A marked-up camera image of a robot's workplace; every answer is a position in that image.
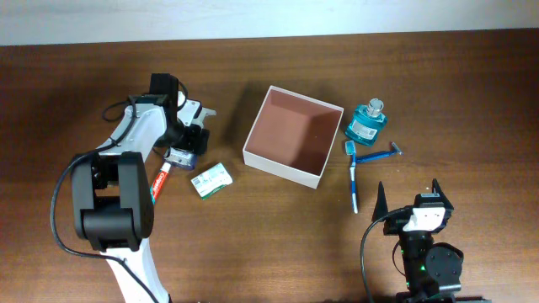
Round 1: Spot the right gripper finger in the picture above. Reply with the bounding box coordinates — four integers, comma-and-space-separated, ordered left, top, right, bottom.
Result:
432, 178, 454, 210
371, 181, 388, 222

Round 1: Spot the clear hand soap pump bottle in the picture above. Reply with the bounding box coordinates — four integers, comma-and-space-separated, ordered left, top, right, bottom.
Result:
164, 147, 197, 171

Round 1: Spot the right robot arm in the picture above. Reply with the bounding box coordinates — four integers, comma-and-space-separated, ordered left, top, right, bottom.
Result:
360, 179, 486, 302

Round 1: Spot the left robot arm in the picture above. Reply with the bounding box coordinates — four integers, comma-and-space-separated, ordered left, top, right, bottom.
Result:
69, 73, 213, 302

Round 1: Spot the blue disposable razor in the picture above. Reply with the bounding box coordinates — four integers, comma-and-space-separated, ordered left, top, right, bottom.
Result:
355, 141, 403, 164

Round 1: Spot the white green soap packet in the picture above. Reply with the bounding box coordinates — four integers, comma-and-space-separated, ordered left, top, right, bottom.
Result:
191, 162, 233, 199

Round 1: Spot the red green toothpaste tube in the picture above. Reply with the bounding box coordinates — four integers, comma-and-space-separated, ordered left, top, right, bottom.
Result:
150, 162, 172, 204

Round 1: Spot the blue white toothbrush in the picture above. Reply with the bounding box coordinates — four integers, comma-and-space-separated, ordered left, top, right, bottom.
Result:
344, 141, 359, 214

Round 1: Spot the blue mouthwash bottle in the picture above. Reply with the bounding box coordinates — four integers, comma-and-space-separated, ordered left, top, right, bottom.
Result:
345, 98, 387, 146

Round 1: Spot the white cardboard box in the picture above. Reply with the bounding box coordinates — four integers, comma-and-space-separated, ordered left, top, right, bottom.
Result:
242, 86, 344, 189

